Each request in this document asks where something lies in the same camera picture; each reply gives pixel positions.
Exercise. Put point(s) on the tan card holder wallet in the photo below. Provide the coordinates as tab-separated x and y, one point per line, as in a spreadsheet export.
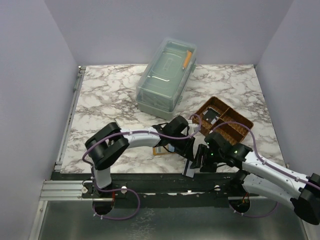
163	150

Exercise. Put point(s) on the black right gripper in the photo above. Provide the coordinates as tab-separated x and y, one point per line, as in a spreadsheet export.
202	150

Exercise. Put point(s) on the silver credit card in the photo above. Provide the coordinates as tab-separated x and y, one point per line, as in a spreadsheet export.
187	171

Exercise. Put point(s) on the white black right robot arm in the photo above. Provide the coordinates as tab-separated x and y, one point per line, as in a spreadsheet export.
260	176

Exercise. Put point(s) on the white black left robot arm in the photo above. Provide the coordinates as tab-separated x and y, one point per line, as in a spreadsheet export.
108	144

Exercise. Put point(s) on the clear plastic storage box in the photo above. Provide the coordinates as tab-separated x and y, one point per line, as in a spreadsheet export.
161	87

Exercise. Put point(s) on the grey credit card stack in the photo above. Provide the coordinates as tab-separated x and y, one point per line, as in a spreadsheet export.
210	115

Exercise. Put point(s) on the orange utility knife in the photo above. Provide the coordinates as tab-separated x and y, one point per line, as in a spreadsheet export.
187	59

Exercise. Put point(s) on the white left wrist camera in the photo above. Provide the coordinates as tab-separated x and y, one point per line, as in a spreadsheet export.
191	128

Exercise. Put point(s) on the brown woven divided basket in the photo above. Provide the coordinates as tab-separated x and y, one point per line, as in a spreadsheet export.
233	126

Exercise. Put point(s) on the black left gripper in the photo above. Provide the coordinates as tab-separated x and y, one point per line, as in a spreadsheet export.
187	150

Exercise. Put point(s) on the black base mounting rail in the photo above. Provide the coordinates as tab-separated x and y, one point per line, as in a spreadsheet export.
150	190

